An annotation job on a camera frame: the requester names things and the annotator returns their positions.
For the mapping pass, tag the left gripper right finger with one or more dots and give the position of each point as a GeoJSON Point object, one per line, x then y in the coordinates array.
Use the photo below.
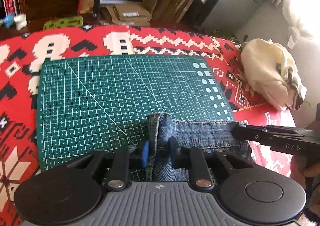
{"type": "Point", "coordinates": [192, 159]}

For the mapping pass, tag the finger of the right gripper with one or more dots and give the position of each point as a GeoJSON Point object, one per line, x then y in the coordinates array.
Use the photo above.
{"type": "Point", "coordinates": [263, 138]}
{"type": "Point", "coordinates": [272, 129]}

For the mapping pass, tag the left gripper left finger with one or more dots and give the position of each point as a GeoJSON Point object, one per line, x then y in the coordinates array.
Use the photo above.
{"type": "Point", "coordinates": [123, 160]}

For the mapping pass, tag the blue denim shorts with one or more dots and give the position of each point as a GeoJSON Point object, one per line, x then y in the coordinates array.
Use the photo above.
{"type": "Point", "coordinates": [207, 135]}

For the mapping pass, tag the green cutting mat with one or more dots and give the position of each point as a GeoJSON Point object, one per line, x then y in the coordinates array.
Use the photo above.
{"type": "Point", "coordinates": [103, 102]}

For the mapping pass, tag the grey refrigerator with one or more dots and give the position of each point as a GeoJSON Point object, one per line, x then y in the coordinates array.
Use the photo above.
{"type": "Point", "coordinates": [226, 17]}

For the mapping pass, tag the red patterned tablecloth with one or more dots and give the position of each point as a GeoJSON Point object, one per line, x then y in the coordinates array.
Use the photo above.
{"type": "Point", "coordinates": [22, 56]}

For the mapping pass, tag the green plastic stool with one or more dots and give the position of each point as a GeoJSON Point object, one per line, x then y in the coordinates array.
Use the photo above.
{"type": "Point", "coordinates": [64, 22]}

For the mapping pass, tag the white ceramic pet bowl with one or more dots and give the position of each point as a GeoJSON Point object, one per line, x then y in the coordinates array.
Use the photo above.
{"type": "Point", "coordinates": [20, 21]}

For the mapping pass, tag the blue ceramic pet bowl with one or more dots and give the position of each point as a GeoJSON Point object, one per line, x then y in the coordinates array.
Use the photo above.
{"type": "Point", "coordinates": [8, 21]}

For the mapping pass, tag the red sign board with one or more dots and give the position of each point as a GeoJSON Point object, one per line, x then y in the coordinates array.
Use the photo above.
{"type": "Point", "coordinates": [10, 7]}

